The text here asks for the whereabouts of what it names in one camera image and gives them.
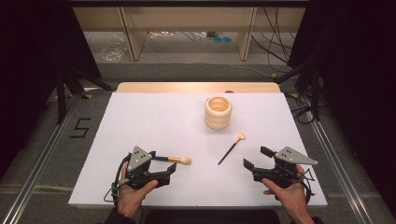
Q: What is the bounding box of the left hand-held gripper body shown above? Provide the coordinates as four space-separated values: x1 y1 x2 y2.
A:
124 145 172 190

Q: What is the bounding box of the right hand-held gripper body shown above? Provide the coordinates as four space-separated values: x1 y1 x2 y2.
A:
252 146 319 189

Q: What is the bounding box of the black stick with wooden ball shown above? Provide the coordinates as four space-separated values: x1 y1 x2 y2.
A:
218 132 247 166

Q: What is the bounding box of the cream ringed brush holder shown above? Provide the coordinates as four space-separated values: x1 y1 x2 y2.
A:
204 96 233 131

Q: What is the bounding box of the person's right hand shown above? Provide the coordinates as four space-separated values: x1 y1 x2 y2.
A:
262 163 310 217

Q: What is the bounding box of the person's left hand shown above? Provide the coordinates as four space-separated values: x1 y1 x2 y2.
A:
116 161 159 218

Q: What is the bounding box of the white table sheet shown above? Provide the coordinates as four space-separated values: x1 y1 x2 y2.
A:
67 91 329 209

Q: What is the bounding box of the black metal stand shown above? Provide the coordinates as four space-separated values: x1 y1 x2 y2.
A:
55 66 115 125
274 59 331 122

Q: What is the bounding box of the black curtain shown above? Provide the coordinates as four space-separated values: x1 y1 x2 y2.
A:
0 0 102 180
288 0 396 213

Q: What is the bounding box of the clear plastic bag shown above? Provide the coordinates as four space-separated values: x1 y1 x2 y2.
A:
100 35 129 63

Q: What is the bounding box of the beige wooden shelf unit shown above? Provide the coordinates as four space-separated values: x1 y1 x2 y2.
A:
73 6 307 62

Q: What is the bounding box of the left hand-held gripper cable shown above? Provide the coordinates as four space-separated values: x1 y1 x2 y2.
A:
103 152 133 208

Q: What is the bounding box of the hand-held gripper cable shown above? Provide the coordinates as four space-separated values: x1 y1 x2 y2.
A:
103 152 133 208
297 167 318 206

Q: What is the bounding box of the right hand-held gripper cable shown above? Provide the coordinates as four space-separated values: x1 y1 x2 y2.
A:
297 167 318 206

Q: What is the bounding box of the aluminium floor rail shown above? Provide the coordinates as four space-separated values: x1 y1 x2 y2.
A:
300 94 375 224
1 94 82 224

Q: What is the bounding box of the bundle of black cables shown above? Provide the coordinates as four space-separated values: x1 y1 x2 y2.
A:
250 7 297 74

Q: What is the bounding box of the white cord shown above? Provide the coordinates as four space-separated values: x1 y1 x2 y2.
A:
148 30 176 39

